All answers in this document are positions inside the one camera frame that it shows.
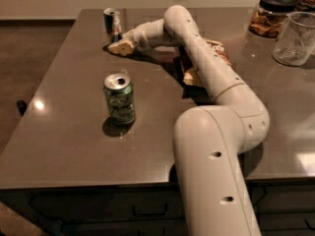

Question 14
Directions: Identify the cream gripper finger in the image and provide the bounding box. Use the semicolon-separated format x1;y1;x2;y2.
107;39;134;56

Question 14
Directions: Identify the redbull can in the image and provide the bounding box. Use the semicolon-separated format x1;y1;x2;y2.
103;8;122;43

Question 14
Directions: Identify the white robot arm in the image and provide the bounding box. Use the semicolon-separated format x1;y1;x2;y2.
108;5;270;236

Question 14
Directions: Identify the green soda can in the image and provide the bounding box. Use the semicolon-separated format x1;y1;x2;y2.
103;74;136;126

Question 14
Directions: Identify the brown chip bag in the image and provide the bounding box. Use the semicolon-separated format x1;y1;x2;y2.
181;38;232;89

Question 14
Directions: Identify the black floor object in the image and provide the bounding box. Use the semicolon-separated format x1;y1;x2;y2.
17;100;28;116

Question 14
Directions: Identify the glass jar with black lid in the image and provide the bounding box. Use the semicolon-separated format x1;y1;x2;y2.
248;0;297;38

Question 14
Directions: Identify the clear glass cup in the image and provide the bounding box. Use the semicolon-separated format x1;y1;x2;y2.
273;12;315;67

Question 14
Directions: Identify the right side drawer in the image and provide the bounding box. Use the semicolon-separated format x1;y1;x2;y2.
252;184;315;213

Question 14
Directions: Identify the upper drawer with handle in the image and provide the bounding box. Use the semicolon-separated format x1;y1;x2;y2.
31;190;183;223

